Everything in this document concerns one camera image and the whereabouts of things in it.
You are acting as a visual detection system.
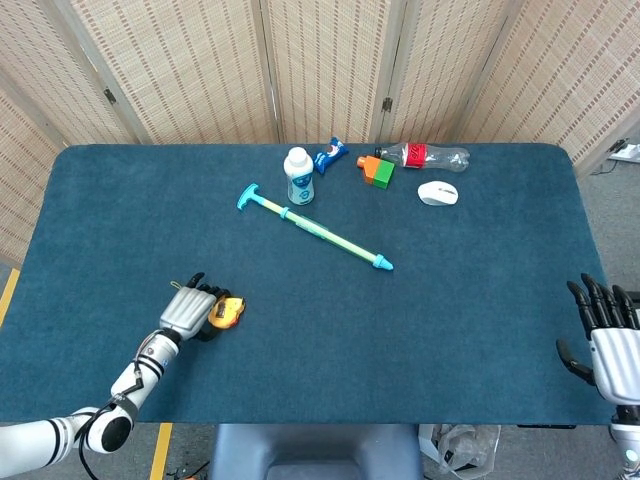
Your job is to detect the woven bamboo folding screen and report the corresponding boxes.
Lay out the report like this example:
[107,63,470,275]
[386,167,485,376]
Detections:
[0,0,640,269]

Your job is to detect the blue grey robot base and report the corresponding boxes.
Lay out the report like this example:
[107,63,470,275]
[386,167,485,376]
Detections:
[208,423,424,480]

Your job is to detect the clear plastic bag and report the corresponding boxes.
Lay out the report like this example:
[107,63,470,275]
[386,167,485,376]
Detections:
[418,423,502,476]

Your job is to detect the yellow tape measure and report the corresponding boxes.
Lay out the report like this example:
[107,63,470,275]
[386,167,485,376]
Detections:
[169,281,247,331]

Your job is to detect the white computer mouse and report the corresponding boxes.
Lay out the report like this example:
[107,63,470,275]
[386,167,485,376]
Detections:
[417,180,460,207]

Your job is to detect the clear cola bottle red label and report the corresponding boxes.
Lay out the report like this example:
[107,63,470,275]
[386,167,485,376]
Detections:
[374,141,472,174]

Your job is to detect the white drink bottle blue label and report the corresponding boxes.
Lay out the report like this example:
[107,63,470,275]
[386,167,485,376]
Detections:
[283,146,316,207]

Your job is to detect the red black floor cables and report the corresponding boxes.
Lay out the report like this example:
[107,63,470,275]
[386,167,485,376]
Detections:
[166,460,211,480]

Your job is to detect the blue snack packet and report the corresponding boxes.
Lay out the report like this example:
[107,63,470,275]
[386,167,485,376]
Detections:
[313,137,350,176]

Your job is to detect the teal green water squirt pump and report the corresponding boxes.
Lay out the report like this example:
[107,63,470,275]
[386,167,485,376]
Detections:
[235,182,395,273]

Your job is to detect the white power strip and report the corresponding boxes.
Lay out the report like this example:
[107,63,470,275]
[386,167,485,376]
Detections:
[606,143,640,164]

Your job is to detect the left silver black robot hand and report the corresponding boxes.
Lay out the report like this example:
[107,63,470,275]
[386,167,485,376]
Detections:
[159,272,232,344]

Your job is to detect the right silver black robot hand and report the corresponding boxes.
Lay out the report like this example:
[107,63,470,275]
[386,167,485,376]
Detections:
[555,272,640,407]

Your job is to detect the orange green toy block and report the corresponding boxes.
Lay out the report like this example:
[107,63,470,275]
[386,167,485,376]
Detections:
[356,155,396,191]

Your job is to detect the blue table cloth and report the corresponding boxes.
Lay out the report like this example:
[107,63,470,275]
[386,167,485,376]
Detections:
[0,143,619,427]

